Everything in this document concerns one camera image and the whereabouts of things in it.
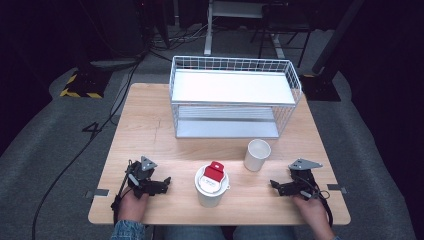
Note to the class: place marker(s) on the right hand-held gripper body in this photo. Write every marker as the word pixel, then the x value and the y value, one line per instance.
pixel 304 180

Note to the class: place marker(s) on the grey table edge bracket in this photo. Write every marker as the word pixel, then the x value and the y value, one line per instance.
pixel 98 192
pixel 336 188

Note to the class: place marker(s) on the black stand with base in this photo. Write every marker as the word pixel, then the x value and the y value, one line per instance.
pixel 321 88

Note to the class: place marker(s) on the white paper cup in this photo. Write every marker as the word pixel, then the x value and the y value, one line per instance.
pixel 254 162

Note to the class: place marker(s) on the person's left hand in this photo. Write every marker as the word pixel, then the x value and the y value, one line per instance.
pixel 131 208

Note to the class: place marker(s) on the white cup with red-tab lid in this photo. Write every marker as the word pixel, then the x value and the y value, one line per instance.
pixel 210 198

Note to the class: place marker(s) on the black chair frame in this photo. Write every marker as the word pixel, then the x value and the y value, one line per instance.
pixel 283 23

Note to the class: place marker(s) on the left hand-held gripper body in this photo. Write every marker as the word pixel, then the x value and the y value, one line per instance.
pixel 140 176

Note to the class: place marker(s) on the yellow-black striped stand base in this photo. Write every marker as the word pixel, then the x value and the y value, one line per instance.
pixel 85 87

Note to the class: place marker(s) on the person's right hand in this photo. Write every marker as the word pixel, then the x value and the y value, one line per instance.
pixel 313 213

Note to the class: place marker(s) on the white desk frame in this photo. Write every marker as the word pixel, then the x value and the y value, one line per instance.
pixel 208 33

